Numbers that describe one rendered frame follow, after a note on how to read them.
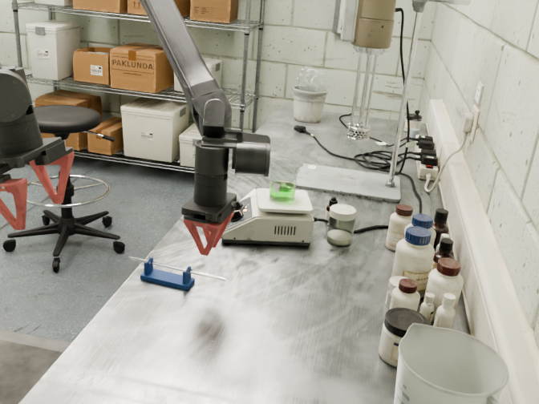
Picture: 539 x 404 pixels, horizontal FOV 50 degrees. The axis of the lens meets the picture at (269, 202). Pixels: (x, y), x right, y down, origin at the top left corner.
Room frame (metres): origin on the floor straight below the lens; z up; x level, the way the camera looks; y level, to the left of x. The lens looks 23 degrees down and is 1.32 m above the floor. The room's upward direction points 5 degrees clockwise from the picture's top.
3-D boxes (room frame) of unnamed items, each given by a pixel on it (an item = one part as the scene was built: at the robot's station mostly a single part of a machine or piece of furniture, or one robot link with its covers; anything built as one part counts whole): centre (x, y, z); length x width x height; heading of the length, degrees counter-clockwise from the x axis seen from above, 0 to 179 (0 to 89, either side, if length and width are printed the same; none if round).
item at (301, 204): (1.19, -0.03, 0.83); 0.12 x 0.12 x 0.01; 6
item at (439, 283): (0.90, -0.33, 0.80); 0.06 x 0.06 x 0.11
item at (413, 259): (0.98, -0.28, 0.81); 0.07 x 0.07 x 0.13
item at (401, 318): (0.77, -0.23, 0.79); 0.07 x 0.07 x 0.07
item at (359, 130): (1.57, -0.23, 1.02); 0.07 x 0.07 x 0.25
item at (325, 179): (1.57, -0.22, 0.76); 0.30 x 0.20 x 0.01; 80
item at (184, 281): (0.95, 0.18, 0.77); 0.10 x 0.03 x 0.04; 74
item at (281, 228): (1.19, -0.01, 0.79); 0.22 x 0.13 x 0.08; 96
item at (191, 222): (0.92, 0.10, 0.88); 0.07 x 0.07 x 0.09; 74
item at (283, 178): (1.19, -0.03, 0.88); 0.07 x 0.06 x 0.08; 11
